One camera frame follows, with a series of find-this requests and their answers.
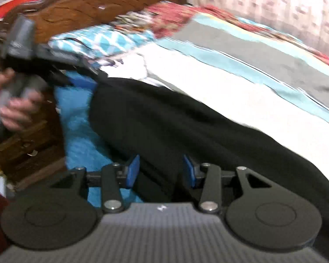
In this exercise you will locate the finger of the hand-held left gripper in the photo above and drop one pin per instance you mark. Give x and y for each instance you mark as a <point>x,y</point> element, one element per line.
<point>82,83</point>
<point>79,65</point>

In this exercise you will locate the multicolour floral scarf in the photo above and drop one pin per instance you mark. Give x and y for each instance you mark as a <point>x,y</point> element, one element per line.
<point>131,19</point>

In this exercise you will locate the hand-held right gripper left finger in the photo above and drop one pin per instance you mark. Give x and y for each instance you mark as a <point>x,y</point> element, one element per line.
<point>132,171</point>

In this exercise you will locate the patterned teal grey bedsheet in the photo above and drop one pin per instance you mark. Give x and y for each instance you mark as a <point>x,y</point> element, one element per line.
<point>208,87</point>

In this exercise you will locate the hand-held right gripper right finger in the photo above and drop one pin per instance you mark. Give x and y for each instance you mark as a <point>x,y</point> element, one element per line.
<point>189,171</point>

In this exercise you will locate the teal white patterned pillow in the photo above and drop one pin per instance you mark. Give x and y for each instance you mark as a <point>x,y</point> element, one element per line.
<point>104,39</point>

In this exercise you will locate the red floral blanket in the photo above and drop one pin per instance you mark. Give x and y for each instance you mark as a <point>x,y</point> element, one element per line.
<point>178,16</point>

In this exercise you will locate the floral beige curtain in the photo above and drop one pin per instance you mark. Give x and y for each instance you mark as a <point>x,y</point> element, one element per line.
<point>268,2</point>

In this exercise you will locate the black pants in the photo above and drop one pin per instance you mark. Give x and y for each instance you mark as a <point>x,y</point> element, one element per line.
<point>197,131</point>

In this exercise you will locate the person's left hand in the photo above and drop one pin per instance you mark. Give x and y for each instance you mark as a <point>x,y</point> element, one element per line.
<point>20,106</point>

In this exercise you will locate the carved wooden headboard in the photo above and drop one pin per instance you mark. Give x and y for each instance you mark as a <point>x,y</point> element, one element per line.
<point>85,8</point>

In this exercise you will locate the dark wooden bedside cabinet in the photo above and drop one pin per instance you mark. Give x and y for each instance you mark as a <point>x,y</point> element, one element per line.
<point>30,148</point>

